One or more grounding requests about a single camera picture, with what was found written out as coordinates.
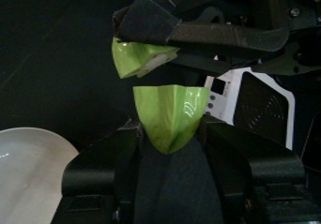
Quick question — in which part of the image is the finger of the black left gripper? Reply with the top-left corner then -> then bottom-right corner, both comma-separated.
168,51 -> 260,76
110,0 -> 291,53

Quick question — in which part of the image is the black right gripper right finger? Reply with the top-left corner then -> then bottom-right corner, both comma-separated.
199,114 -> 321,224

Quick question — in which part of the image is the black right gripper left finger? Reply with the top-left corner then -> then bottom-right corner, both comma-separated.
50,121 -> 144,224

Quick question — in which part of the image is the green starfruit piece with seeds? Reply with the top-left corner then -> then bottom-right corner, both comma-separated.
109,36 -> 180,80

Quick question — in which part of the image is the green starfruit end piece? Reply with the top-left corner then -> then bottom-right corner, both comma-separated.
131,84 -> 211,156

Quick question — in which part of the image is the white toy microwave appliance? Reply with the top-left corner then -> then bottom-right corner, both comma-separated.
203,67 -> 295,151

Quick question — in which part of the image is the white toy bowl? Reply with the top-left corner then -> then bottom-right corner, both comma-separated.
0,127 -> 80,224

